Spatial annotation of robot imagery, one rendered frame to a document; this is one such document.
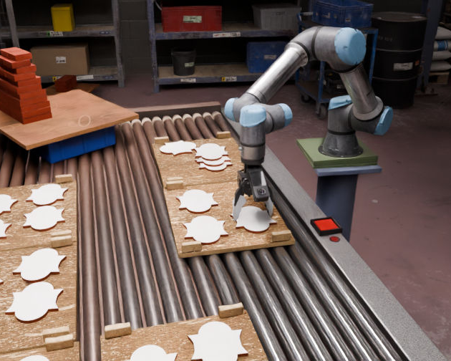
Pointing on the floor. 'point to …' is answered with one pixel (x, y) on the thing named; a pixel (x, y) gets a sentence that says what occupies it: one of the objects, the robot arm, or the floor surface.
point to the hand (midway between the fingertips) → (253, 218)
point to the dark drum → (396, 56)
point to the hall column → (432, 8)
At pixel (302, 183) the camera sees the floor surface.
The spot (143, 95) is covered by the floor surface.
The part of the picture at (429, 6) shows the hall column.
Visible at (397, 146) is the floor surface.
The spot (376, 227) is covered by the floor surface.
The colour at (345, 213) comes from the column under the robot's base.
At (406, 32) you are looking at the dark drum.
